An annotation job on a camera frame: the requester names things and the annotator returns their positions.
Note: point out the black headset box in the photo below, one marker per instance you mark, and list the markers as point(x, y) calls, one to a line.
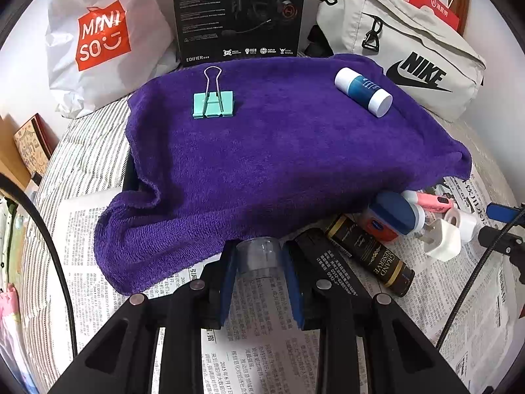
point(229, 16)

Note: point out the mint green binder clip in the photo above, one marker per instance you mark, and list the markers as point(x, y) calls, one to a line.
point(213, 104)

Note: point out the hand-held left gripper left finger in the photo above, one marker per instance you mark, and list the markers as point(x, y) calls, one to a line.
point(228, 283)

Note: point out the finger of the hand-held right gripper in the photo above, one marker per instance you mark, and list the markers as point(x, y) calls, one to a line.
point(502, 240)
point(504, 212)

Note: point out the pink white plastic bag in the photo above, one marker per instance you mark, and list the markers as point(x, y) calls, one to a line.
point(12, 295)

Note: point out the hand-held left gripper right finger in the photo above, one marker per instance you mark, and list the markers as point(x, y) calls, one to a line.
point(293, 287)

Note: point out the white shopping bag red logo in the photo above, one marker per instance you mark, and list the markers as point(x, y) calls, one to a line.
point(102, 49)

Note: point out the black tube with clear cap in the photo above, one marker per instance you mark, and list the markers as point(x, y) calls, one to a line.
point(328, 264)

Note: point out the blue lid jar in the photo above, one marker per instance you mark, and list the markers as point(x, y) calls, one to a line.
point(396, 213)

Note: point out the pink utility knife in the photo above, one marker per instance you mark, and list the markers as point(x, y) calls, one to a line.
point(430, 201)

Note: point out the purple towel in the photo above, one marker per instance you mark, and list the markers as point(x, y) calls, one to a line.
point(287, 152)

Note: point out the grey waist bag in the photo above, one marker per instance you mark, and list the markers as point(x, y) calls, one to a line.
point(410, 41)

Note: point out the brown printed box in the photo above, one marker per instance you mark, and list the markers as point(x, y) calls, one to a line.
point(35, 147)

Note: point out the newspaper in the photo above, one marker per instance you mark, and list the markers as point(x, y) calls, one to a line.
point(254, 357)

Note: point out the brown cardboard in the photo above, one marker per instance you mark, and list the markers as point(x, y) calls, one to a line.
point(10, 152)

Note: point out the white tape roll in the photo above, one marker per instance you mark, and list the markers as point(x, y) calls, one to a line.
point(465, 223)

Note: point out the black box under towel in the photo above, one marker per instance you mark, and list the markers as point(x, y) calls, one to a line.
point(132, 174)

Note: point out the white power adapter plug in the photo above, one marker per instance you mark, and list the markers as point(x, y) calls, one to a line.
point(443, 242)

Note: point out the dark brown tube gold label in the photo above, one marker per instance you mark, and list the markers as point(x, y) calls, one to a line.
point(371, 254)

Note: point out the white bottle blue label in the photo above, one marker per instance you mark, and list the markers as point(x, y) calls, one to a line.
point(363, 89)

